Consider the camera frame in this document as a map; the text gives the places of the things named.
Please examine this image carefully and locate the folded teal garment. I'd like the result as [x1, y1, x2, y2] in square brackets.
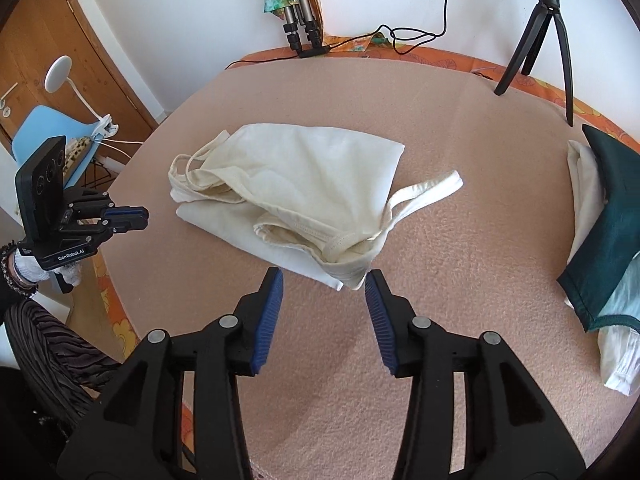
[556, 124, 640, 333]

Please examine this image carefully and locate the white tank top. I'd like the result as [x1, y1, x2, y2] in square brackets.
[167, 124, 465, 292]

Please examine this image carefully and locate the blue chair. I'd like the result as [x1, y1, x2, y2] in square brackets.
[11, 106, 101, 191]

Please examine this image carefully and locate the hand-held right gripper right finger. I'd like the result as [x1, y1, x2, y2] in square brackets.
[364, 269, 587, 480]

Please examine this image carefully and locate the leopard print cloth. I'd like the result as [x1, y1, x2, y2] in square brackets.
[65, 135, 96, 168]

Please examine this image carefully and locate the small black tripod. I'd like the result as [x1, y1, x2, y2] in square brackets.
[494, 0, 575, 127]

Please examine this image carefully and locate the black cable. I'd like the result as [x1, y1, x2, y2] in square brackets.
[225, 0, 538, 71]

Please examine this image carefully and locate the white clip lamp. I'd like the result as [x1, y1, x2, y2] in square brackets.
[44, 56, 121, 140]

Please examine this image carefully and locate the door handle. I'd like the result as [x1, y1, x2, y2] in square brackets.
[0, 81, 20, 120]

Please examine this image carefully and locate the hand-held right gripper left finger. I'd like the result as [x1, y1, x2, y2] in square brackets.
[57, 266, 285, 480]

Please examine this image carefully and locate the white lamp cable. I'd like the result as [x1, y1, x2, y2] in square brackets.
[95, 137, 146, 171]

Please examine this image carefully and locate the person's leg in striped pants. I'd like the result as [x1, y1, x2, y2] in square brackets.
[0, 300, 138, 441]

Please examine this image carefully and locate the folded clothes pile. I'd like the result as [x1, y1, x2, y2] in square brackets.
[565, 139, 640, 397]

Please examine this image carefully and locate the person's left hand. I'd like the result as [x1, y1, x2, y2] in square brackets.
[14, 246, 83, 289]

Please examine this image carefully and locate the wooden door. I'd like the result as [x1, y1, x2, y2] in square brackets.
[0, 0, 156, 161]

